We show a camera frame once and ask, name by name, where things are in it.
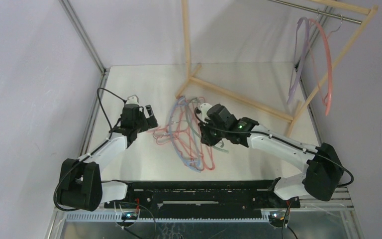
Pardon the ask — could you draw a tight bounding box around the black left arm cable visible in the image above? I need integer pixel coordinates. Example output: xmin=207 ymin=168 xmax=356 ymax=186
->
xmin=53 ymin=87 xmax=129 ymax=212

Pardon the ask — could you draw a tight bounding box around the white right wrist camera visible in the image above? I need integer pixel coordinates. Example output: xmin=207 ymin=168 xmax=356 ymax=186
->
xmin=198 ymin=103 xmax=212 ymax=123

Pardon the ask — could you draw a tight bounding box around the pink wire hanger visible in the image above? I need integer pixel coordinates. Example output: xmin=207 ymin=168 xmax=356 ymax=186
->
xmin=151 ymin=96 xmax=205 ymax=147
xmin=178 ymin=97 xmax=216 ymax=172

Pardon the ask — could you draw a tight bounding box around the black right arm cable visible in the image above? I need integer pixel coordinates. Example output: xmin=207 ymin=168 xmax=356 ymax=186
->
xmin=194 ymin=107 xmax=355 ymax=189

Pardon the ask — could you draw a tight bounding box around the wooden clothes rack frame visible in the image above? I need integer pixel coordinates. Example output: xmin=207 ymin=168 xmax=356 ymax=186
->
xmin=175 ymin=0 xmax=379 ymax=136

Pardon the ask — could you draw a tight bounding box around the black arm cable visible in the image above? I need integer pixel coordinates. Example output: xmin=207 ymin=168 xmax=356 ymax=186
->
xmin=194 ymin=107 xmax=355 ymax=189
xmin=53 ymin=87 xmax=129 ymax=212

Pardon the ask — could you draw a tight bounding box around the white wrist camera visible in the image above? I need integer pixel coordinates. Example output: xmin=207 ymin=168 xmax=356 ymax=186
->
xmin=125 ymin=95 xmax=140 ymax=105
xmin=198 ymin=103 xmax=212 ymax=123

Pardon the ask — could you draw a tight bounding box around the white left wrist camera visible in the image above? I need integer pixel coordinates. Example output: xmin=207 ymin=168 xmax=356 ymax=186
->
xmin=125 ymin=95 xmax=140 ymax=105

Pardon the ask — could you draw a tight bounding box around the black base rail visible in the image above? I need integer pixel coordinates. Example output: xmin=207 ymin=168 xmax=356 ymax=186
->
xmin=103 ymin=180 xmax=301 ymax=220

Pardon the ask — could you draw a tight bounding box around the aluminium corner post left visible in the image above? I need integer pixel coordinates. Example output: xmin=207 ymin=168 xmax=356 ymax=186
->
xmin=59 ymin=0 xmax=106 ymax=75

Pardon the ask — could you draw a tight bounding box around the metal rack rod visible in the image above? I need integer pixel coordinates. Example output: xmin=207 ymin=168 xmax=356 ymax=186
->
xmin=268 ymin=0 xmax=363 ymax=25

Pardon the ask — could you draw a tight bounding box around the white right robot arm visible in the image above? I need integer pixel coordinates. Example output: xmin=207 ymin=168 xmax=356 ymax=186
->
xmin=194 ymin=103 xmax=347 ymax=207

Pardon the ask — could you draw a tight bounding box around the lilac plastic hanger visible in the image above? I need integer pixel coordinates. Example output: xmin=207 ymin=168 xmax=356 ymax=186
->
xmin=286 ymin=16 xmax=317 ymax=105

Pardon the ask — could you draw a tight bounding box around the green plastic hanger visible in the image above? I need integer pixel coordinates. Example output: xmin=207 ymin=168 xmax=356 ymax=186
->
xmin=185 ymin=97 xmax=229 ymax=153

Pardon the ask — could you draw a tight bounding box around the blue plastic hanger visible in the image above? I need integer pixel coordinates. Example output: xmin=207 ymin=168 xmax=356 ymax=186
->
xmin=166 ymin=96 xmax=203 ymax=173

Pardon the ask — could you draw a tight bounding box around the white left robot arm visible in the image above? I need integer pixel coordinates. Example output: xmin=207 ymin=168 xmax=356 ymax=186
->
xmin=53 ymin=103 xmax=158 ymax=212

